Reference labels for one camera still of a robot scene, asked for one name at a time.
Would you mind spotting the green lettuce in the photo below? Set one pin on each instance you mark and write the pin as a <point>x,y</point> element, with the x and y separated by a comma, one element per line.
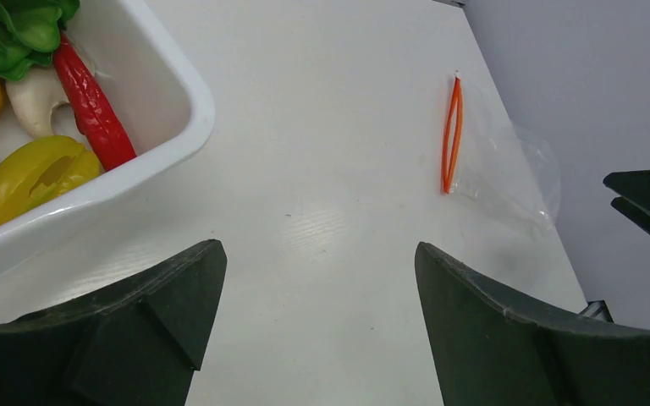
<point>30,32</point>

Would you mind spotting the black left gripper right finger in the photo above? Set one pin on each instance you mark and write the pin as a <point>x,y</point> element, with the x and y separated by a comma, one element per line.
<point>494,345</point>

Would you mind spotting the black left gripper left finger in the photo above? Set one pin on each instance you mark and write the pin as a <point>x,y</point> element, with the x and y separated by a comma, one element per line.
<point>137,341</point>

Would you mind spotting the red chili pepper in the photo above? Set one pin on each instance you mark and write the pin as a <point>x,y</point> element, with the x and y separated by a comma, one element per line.
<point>93,113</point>

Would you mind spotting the white mushroom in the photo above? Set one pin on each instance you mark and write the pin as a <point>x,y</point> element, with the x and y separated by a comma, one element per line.
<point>35,98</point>

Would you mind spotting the clear orange zip bag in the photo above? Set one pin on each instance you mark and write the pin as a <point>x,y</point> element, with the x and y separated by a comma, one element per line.
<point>502,170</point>

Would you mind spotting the white plastic bin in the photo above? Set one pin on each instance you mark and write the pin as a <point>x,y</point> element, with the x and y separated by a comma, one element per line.
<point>162,101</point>

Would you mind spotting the yellow bell pepper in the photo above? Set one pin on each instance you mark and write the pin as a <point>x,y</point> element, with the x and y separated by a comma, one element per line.
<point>43,170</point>

